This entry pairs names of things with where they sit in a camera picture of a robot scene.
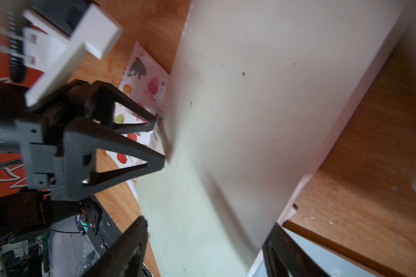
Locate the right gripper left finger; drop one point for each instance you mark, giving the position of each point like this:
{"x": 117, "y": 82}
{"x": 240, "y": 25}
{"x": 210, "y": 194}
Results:
{"x": 125, "y": 258}

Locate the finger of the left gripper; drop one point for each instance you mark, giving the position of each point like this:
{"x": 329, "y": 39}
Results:
{"x": 118, "y": 112}
{"x": 83, "y": 137}

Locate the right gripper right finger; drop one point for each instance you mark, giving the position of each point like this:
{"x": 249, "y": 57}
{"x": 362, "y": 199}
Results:
{"x": 284, "y": 258}

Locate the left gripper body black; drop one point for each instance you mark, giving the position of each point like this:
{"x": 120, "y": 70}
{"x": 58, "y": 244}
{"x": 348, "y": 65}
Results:
{"x": 37, "y": 134}

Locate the teal steno notes notebook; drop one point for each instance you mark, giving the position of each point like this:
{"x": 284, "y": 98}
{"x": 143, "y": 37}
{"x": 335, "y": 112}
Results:
{"x": 334, "y": 264}

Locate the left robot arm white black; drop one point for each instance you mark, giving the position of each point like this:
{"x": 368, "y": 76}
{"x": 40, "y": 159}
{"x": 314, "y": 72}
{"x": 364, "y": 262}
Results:
{"x": 72, "y": 246}

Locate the white sticker picture notebook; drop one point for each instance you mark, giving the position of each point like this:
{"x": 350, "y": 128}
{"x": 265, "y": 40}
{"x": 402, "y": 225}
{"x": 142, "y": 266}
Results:
{"x": 145, "y": 82}

